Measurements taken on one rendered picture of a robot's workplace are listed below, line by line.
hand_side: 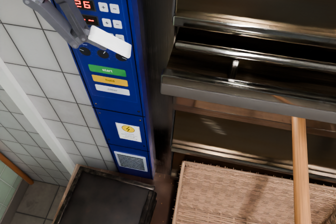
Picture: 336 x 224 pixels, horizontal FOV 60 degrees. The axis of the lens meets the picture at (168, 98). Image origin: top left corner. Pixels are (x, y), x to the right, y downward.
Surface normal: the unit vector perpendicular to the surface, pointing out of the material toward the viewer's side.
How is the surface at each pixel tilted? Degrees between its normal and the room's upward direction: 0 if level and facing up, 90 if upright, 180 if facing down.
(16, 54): 90
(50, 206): 0
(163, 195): 0
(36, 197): 0
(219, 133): 70
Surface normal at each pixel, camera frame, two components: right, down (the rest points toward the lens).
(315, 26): -0.19, 0.56
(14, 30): -0.21, 0.81
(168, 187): 0.00, -0.57
